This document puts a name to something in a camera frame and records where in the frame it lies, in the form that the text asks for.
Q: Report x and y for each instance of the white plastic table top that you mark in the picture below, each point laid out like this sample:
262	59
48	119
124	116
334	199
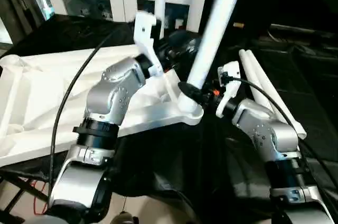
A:
39	89

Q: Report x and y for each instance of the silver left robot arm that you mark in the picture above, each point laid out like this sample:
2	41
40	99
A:
111	97

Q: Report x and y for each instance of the black plastic mat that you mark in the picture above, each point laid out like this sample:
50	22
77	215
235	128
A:
185	160

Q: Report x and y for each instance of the long grey metal bar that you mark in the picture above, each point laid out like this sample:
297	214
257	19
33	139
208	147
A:
303	28

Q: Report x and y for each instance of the black rod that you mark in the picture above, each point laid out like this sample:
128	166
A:
18	185

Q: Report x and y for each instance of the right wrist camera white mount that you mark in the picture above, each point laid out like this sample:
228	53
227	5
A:
229	76

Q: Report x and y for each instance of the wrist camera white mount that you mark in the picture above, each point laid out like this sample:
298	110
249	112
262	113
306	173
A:
144	31
229	76

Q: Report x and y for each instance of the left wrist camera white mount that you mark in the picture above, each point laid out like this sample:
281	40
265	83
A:
144	31

